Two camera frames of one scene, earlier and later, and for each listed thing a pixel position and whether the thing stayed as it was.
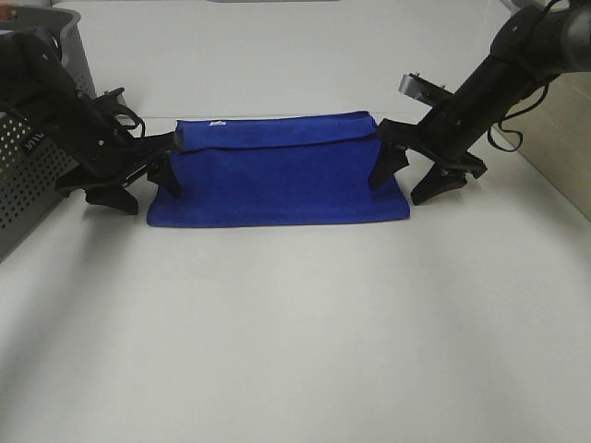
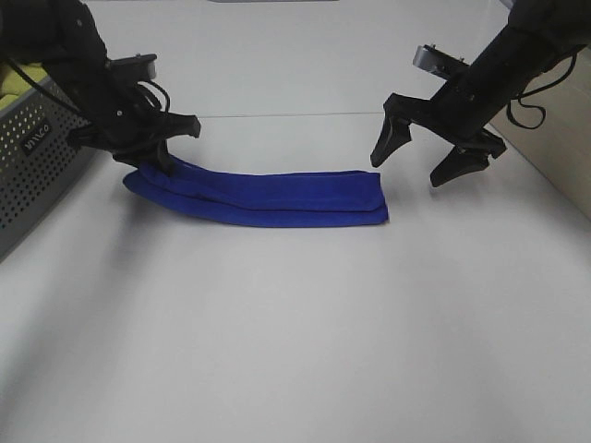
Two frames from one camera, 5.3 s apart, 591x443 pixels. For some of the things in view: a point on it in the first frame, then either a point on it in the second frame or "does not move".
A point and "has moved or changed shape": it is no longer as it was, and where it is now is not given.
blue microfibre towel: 286,170 has moved or changed shape
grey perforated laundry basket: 31,167 does not move
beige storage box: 557,134 does not move
